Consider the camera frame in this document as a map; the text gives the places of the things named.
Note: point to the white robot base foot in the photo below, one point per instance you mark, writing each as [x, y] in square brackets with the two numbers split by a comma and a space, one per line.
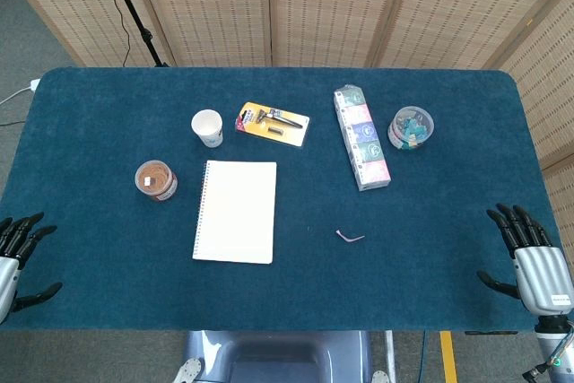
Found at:
[188, 369]
[380, 377]

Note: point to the white power plug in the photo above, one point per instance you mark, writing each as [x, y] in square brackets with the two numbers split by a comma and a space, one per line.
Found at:
[34, 84]

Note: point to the clear tub of binder clips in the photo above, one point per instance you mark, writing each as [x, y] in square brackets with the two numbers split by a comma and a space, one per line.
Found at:
[410, 127]

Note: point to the white paper cup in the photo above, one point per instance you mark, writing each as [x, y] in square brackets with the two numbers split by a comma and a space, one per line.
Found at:
[207, 125]

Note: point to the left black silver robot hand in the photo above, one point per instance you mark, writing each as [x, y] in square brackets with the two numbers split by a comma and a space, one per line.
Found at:
[9, 280]

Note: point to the colourful tissue pack strip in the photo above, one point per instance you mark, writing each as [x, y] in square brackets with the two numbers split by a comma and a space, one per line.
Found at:
[363, 141]

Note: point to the black table frame bar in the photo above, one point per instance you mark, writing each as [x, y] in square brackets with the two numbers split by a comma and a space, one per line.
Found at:
[489, 333]

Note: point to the blue table mat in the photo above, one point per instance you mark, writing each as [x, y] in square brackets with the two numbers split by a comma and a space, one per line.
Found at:
[89, 132]

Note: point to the black tripod stand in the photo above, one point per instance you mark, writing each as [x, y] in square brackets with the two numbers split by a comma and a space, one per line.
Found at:
[145, 35]

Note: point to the bamboo folding screen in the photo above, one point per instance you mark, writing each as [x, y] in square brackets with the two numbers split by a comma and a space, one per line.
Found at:
[332, 6]

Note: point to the blue-grey robot torso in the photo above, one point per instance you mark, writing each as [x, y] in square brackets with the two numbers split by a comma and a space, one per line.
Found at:
[278, 356]

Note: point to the white table leg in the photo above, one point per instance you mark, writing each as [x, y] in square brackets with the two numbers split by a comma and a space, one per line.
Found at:
[389, 351]

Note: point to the white spiral notebook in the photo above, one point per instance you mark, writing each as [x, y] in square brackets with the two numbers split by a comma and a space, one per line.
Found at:
[237, 212]

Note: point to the clear tub of rubber bands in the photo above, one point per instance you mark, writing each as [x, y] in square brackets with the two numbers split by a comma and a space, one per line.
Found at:
[154, 179]

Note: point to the yellow razor blister pack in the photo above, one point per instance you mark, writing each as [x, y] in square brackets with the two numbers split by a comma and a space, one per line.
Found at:
[287, 132]

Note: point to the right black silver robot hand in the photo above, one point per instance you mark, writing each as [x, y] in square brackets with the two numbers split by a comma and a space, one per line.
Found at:
[542, 275]

